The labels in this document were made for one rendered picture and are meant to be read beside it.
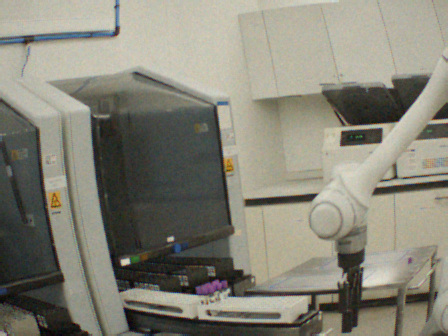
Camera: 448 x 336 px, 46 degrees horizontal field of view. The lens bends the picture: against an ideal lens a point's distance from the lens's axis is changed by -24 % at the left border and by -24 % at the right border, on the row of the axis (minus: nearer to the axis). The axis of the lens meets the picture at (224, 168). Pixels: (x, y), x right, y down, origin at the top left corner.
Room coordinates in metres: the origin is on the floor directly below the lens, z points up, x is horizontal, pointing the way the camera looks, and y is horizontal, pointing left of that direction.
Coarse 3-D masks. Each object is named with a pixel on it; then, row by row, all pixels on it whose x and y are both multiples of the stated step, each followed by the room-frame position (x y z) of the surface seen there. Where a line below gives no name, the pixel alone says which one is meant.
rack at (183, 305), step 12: (132, 300) 1.87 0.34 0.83; (144, 300) 1.75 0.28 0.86; (156, 300) 1.73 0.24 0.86; (168, 300) 1.72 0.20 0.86; (180, 300) 1.71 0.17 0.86; (192, 300) 1.70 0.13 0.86; (204, 300) 1.71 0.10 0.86; (156, 312) 1.73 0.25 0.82; (168, 312) 1.71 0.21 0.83; (180, 312) 1.77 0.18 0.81; (192, 312) 1.66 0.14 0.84
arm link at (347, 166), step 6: (342, 162) 1.41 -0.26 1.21; (348, 162) 1.40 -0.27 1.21; (354, 162) 1.40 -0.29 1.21; (336, 168) 1.40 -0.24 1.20; (342, 168) 1.39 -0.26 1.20; (348, 168) 1.39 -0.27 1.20; (354, 168) 1.39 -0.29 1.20; (330, 174) 1.42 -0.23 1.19; (336, 174) 1.40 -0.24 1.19; (330, 180) 1.41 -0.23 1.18; (366, 216) 1.40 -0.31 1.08; (360, 222) 1.38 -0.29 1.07; (366, 222) 1.41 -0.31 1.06; (354, 228) 1.39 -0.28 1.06
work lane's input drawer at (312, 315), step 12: (132, 312) 1.78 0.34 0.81; (144, 312) 1.75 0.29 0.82; (312, 312) 1.53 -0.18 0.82; (132, 324) 1.78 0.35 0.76; (144, 324) 1.75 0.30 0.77; (156, 324) 1.72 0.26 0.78; (168, 324) 1.69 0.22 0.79; (180, 324) 1.66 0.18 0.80; (192, 324) 1.64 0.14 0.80; (204, 324) 1.62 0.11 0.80; (216, 324) 1.60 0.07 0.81; (228, 324) 1.58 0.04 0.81; (240, 324) 1.56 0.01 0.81; (252, 324) 1.54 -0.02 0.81; (264, 324) 1.51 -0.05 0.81; (276, 324) 1.49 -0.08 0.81; (288, 324) 1.47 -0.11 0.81; (300, 324) 1.46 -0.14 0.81; (312, 324) 1.50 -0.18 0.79
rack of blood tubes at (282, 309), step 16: (224, 304) 1.62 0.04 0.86; (240, 304) 1.60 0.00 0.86; (256, 304) 1.57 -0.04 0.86; (272, 304) 1.55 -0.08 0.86; (288, 304) 1.52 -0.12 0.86; (304, 304) 1.54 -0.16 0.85; (224, 320) 1.60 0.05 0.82; (240, 320) 1.57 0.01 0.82; (256, 320) 1.54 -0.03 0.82; (272, 320) 1.51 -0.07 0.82; (288, 320) 1.48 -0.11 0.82
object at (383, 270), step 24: (312, 264) 2.17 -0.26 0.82; (336, 264) 2.08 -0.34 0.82; (360, 264) 1.98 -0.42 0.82; (384, 264) 1.88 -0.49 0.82; (408, 264) 1.78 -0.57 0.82; (432, 264) 1.93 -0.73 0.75; (264, 288) 1.93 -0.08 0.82; (288, 288) 1.87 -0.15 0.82; (312, 288) 1.81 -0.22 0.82; (336, 288) 1.74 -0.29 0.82; (384, 288) 1.62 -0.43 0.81; (408, 288) 1.63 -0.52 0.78; (432, 288) 1.92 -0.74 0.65; (432, 312) 1.93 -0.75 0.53
